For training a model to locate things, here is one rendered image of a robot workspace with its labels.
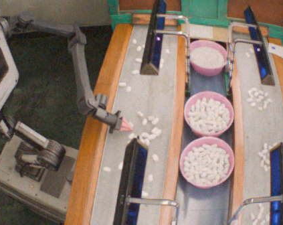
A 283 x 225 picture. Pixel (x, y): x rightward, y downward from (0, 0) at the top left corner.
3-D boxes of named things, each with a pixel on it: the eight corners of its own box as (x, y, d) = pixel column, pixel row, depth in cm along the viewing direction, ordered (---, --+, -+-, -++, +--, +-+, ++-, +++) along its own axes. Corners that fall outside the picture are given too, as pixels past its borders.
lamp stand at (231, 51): (225, 100, 173) (232, 40, 138) (223, 74, 185) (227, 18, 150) (253, 102, 170) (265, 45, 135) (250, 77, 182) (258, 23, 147)
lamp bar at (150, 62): (139, 75, 138) (138, 63, 132) (153, 4, 175) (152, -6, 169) (158, 76, 137) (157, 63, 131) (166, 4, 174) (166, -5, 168)
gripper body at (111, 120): (122, 110, 154) (109, 104, 152) (119, 129, 148) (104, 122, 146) (115, 116, 159) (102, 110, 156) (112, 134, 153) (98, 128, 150)
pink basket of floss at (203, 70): (207, 86, 180) (207, 75, 172) (177, 60, 194) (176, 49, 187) (234, 68, 187) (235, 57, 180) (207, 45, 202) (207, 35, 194)
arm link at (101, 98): (77, 111, 147) (87, 102, 142) (81, 93, 155) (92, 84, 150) (97, 124, 153) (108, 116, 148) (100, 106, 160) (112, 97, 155)
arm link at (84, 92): (66, 43, 162) (77, 32, 156) (74, 45, 166) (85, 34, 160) (76, 115, 146) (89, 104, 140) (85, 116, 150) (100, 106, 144)
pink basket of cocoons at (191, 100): (193, 151, 155) (193, 140, 148) (176, 109, 171) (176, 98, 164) (237, 136, 157) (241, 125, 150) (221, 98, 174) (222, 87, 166)
